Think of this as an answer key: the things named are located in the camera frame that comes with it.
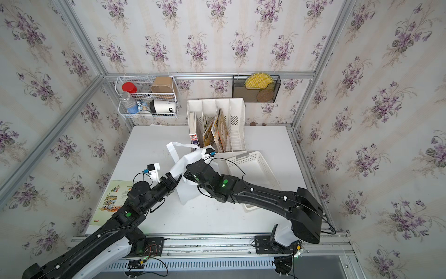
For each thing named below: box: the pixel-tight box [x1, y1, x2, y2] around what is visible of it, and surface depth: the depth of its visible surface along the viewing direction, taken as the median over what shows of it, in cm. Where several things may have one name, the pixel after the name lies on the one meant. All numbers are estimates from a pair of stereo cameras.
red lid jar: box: [121, 81, 138, 94], surface depth 94 cm
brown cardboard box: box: [150, 76, 174, 93], surface depth 92 cm
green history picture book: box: [89, 179, 134, 227], surface depth 88 cm
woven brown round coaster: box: [256, 88, 275, 103], surface depth 100 cm
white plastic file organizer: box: [186, 97, 247, 154], surface depth 103 cm
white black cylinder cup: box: [149, 99, 176, 114], surface depth 95 cm
